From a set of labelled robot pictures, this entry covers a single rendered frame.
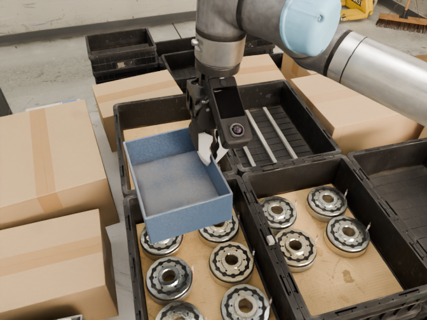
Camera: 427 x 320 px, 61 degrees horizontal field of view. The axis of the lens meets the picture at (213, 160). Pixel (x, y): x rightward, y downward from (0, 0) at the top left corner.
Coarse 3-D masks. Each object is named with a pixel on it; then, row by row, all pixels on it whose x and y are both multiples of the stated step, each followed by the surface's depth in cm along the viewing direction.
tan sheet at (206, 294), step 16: (144, 224) 94; (192, 240) 90; (240, 240) 90; (144, 256) 87; (176, 256) 87; (192, 256) 87; (208, 256) 87; (144, 272) 84; (208, 272) 84; (256, 272) 84; (144, 288) 81; (192, 288) 81; (208, 288) 81; (224, 288) 81; (208, 304) 78
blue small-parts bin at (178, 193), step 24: (144, 144) 72; (168, 144) 74; (192, 144) 76; (144, 168) 74; (168, 168) 74; (192, 168) 74; (216, 168) 65; (144, 192) 69; (168, 192) 69; (192, 192) 69; (216, 192) 69; (144, 216) 57; (168, 216) 58; (192, 216) 60; (216, 216) 62
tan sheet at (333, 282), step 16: (288, 192) 101; (304, 192) 101; (304, 208) 97; (304, 224) 94; (320, 224) 94; (320, 240) 90; (320, 256) 87; (336, 256) 87; (368, 256) 87; (304, 272) 84; (320, 272) 84; (336, 272) 84; (352, 272) 84; (368, 272) 84; (384, 272) 84; (304, 288) 81; (320, 288) 81; (336, 288) 81; (352, 288) 81; (368, 288) 81; (384, 288) 81; (400, 288) 81; (320, 304) 78; (336, 304) 78; (352, 304) 78
